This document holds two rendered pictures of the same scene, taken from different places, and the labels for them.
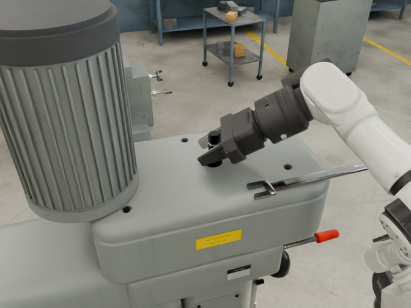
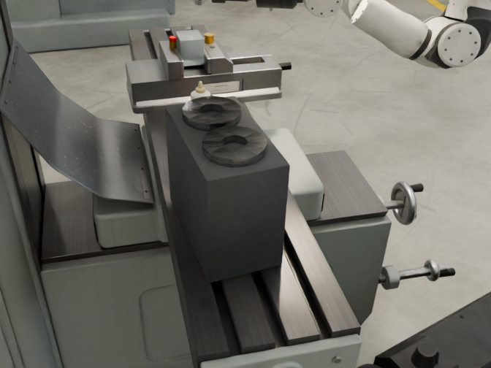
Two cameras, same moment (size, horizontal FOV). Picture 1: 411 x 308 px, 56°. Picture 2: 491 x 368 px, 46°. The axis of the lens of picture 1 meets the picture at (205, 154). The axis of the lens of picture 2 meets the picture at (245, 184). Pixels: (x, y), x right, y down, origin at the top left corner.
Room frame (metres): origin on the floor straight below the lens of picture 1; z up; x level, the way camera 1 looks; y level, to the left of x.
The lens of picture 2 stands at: (-0.45, -0.16, 1.54)
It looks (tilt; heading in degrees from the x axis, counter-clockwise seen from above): 35 degrees down; 3
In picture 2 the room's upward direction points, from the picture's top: 2 degrees clockwise
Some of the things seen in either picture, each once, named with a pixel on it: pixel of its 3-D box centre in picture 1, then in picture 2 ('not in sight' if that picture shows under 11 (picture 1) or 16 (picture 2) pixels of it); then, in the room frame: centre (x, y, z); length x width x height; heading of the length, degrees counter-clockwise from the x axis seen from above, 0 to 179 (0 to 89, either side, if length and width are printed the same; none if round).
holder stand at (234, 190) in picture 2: not in sight; (223, 180); (0.27, -0.09, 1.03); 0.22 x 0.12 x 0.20; 24
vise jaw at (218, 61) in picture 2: not in sight; (214, 55); (0.78, -0.02, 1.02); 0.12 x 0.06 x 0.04; 19
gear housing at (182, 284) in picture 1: (194, 237); not in sight; (0.61, 0.03, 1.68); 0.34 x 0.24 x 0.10; 107
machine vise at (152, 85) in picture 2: not in sight; (203, 70); (0.78, 0.00, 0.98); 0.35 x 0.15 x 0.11; 109
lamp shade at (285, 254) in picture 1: (277, 260); not in sight; (0.71, -0.20, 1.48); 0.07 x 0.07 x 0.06
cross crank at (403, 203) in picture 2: not in sight; (391, 204); (0.77, -0.49, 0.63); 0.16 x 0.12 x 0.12; 107
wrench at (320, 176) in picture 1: (310, 178); not in sight; (0.57, -0.20, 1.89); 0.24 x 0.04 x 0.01; 108
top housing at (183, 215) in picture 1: (205, 192); not in sight; (0.62, 0.00, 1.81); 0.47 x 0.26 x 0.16; 107
